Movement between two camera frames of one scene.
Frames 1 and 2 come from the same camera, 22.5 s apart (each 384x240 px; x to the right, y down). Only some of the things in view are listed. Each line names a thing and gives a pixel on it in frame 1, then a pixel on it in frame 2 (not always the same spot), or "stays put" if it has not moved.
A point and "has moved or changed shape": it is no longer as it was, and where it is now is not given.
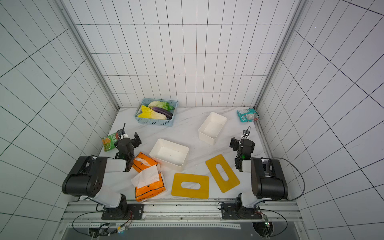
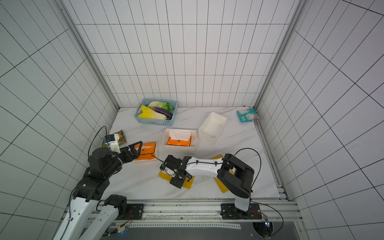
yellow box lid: x=203 y=192 to x=187 y=184
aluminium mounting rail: x=180 y=211 stays put
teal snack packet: x=247 y=115 stays put
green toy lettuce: x=162 y=105 stays put
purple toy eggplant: x=168 y=115 stays put
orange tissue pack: x=142 y=161 to x=147 y=151
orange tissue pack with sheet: x=149 y=183 to x=179 y=137
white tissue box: x=169 y=155 has moved or changed shape
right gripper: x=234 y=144 to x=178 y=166
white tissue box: x=211 y=127 stays put
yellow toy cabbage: x=146 y=112 stays put
